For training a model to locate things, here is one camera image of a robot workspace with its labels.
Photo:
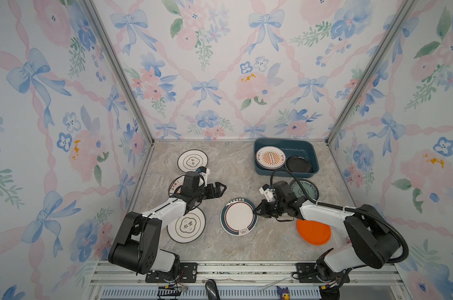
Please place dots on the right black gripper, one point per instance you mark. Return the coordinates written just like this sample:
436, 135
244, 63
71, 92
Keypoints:
263, 206

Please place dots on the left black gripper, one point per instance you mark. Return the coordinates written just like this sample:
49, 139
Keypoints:
218, 193

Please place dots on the white plate green rim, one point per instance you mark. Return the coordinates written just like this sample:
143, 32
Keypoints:
237, 217

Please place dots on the sunburst plate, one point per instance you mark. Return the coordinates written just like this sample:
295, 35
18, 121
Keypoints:
270, 158
176, 185

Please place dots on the black plate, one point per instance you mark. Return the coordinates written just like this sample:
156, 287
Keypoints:
298, 164

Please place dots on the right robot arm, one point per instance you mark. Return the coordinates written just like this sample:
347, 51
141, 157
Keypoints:
373, 241

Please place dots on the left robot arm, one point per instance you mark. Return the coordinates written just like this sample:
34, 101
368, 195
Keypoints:
136, 245

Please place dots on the teal plastic bin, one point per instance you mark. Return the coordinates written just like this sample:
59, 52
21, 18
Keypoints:
290, 147

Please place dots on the white plate flower outline far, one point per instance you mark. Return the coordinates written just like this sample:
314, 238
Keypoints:
191, 160

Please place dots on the white plate flower outline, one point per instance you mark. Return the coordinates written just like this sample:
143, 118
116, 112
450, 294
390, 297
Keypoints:
191, 160
187, 228

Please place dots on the white plate flower outline near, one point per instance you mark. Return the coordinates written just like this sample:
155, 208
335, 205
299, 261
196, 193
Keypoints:
187, 228

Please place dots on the blue patterned green plate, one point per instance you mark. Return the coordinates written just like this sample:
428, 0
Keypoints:
308, 186

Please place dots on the orange plate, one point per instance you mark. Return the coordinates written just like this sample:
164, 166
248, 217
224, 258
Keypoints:
314, 232

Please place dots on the small blue toy figure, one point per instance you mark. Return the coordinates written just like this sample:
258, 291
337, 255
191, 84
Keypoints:
283, 293

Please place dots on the black computer mouse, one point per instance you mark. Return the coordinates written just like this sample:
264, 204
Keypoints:
212, 290

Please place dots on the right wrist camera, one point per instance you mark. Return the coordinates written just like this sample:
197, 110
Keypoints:
268, 193

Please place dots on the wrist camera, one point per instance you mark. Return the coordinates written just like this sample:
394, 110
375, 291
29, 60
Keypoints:
268, 193
204, 174

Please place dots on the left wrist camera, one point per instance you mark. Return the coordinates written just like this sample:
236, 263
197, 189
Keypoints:
204, 174

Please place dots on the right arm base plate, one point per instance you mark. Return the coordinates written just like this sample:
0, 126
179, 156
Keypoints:
309, 272

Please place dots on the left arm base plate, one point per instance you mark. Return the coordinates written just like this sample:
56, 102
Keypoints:
183, 272

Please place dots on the aluminium rail frame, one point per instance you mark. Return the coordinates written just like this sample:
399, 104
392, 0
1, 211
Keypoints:
245, 280

